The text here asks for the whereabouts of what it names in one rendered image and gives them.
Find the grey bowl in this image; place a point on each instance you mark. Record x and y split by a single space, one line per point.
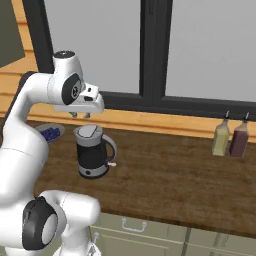
56 129

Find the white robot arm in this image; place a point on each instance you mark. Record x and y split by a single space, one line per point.
20 156

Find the blueberries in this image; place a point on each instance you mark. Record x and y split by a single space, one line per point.
50 133

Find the dark red vinegar bottle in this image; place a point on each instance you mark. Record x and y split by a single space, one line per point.
238 141

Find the pale green drawer front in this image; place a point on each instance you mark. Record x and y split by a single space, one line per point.
226 243
160 231

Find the black and silver electric kettle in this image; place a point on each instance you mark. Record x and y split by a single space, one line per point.
90 153

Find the yellow oil bottle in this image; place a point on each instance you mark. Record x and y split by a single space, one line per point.
220 140

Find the dark green wall cupboard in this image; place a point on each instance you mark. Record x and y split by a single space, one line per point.
10 30

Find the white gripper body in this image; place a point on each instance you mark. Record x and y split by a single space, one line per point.
90 105

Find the black window frame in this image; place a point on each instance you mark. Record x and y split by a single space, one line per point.
152 50

